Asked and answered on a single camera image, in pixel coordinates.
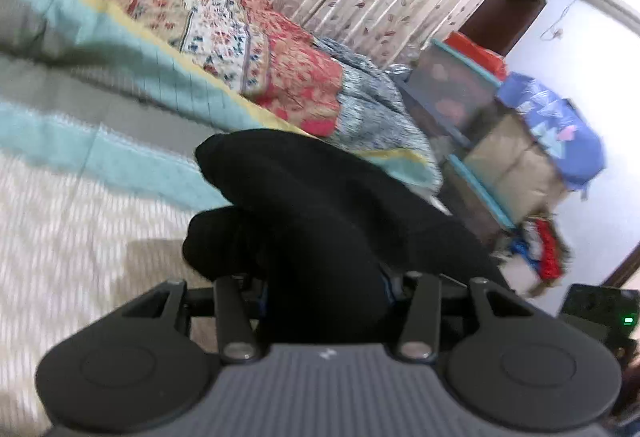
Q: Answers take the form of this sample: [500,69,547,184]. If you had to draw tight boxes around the blue patterned cloth bag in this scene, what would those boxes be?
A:
[497,72,605,192]

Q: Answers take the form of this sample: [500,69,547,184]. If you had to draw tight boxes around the grey teal storage box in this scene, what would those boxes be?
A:
[397,40,504,151]

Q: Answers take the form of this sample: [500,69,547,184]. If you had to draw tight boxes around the red floral patchwork quilt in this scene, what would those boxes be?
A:
[0,0,436,158]

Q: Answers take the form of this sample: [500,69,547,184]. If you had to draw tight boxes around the black pants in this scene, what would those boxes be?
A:
[182,129,503,345]

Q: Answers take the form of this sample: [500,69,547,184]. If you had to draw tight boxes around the white teal patterned bedsheet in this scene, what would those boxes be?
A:
[0,0,444,437]

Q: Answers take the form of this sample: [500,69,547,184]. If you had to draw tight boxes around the dark brown wooden door frame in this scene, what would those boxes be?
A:
[460,0,547,56]

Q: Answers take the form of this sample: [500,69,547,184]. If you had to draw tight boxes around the black device with green light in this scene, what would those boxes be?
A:
[559,284,639,370]

